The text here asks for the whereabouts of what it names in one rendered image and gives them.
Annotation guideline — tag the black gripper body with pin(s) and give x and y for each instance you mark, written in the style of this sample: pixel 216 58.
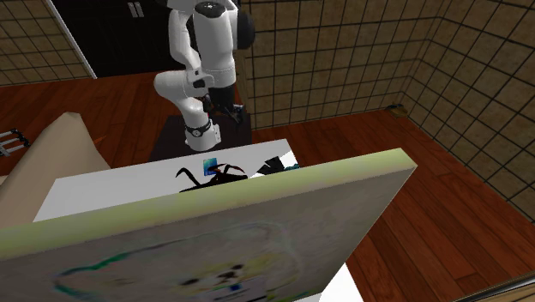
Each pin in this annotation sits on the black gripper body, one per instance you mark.
pixel 222 95

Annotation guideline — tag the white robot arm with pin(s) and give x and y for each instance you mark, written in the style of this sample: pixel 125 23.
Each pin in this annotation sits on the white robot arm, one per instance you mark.
pixel 213 46

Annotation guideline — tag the dark robot stand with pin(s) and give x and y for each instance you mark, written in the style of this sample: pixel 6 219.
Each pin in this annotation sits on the dark robot stand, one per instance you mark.
pixel 167 140

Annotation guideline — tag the small blue box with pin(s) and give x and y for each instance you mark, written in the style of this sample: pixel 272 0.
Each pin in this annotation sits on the small blue box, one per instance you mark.
pixel 210 166

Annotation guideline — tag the black spider-shaped figure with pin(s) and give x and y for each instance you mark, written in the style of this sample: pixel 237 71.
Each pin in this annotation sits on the black spider-shaped figure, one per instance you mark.
pixel 221 179

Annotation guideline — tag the black and teal object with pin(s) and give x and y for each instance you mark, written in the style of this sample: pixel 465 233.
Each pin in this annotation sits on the black and teal object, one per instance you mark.
pixel 271 165

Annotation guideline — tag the large dog picture canvas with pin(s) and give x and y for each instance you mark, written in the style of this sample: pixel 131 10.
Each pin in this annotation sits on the large dog picture canvas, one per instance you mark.
pixel 234 234

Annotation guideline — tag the small brown object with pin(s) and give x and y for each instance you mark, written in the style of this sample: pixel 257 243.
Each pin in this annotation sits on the small brown object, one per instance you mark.
pixel 397 111

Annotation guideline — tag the grey metal rack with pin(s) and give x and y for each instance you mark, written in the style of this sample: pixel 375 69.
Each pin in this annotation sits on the grey metal rack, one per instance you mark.
pixel 11 142

